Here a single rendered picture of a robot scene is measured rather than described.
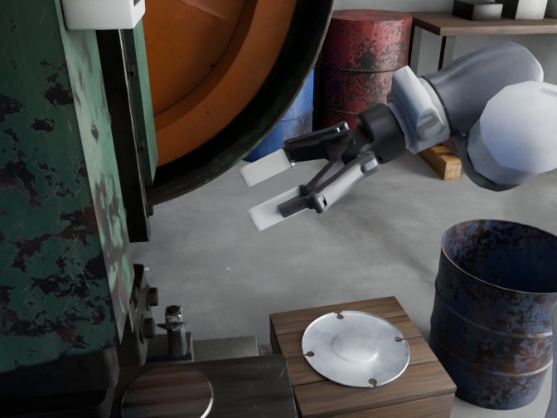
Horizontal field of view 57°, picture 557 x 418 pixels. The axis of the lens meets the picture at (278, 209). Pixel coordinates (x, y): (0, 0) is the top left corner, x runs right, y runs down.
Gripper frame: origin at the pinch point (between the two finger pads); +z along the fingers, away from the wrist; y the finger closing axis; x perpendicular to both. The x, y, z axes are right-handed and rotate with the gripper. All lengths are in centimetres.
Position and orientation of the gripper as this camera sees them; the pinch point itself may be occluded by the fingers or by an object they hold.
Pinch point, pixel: (254, 194)
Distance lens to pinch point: 68.3
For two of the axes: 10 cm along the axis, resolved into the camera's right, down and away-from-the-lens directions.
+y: -1.4, -4.3, 8.9
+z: -9.0, 4.3, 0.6
